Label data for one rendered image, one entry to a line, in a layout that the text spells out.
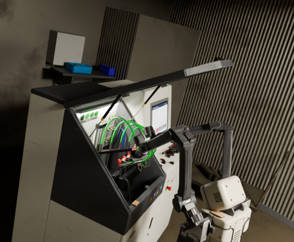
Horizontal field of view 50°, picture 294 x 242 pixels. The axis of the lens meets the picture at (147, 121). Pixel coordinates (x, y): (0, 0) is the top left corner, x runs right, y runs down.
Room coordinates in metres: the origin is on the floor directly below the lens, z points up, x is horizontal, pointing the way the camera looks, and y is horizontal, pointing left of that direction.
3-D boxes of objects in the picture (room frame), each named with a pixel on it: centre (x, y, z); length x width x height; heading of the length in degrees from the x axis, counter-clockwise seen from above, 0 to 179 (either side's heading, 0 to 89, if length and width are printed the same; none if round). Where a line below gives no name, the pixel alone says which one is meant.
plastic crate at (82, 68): (4.12, 1.04, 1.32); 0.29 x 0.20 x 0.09; 138
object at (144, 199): (2.02, -0.13, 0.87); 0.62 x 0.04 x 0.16; 161
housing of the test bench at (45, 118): (2.58, 0.42, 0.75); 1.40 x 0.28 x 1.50; 161
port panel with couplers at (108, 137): (2.41, 0.27, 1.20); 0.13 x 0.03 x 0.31; 161
